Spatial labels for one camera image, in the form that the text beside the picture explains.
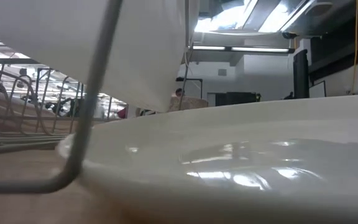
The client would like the white plate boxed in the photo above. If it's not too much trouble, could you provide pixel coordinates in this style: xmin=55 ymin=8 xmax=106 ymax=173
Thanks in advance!
xmin=56 ymin=95 xmax=358 ymax=224

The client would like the grey patterned mug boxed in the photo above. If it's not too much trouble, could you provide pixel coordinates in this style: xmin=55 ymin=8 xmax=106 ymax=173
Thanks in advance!
xmin=167 ymin=96 xmax=209 ymax=113

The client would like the black workstation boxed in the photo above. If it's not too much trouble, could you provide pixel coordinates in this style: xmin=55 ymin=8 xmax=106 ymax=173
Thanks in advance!
xmin=214 ymin=91 xmax=262 ymax=106

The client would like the ceiling light strip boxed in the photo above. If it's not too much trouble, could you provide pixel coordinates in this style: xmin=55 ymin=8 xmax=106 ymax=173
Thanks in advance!
xmin=193 ymin=45 xmax=291 ymax=54

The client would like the whiteboard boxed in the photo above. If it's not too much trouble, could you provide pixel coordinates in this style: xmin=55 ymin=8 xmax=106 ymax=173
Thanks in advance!
xmin=309 ymin=80 xmax=326 ymax=99

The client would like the clear plastic cutlery holder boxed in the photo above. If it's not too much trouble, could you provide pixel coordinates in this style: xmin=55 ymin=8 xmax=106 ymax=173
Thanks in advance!
xmin=0 ymin=0 xmax=200 ymax=113

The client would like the black background frame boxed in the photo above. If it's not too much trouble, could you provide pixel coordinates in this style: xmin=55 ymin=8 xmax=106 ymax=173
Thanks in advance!
xmin=175 ymin=77 xmax=203 ymax=100

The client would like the wire dish rack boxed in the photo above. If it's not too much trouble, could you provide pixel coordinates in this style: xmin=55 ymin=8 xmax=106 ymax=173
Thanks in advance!
xmin=0 ymin=0 xmax=198 ymax=195

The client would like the black upright post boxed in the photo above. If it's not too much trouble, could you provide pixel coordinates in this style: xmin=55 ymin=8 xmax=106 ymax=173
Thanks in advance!
xmin=293 ymin=49 xmax=310 ymax=100

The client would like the yellow cable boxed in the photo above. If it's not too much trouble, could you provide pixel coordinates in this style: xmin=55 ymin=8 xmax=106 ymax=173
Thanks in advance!
xmin=351 ymin=0 xmax=358 ymax=94

